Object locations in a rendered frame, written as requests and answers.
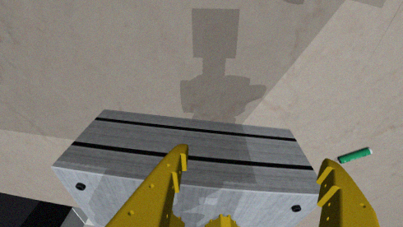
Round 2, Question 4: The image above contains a green battery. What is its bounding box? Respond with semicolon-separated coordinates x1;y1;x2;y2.
337;147;373;164

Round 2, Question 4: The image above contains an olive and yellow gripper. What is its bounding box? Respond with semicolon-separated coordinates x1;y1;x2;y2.
105;144;380;227

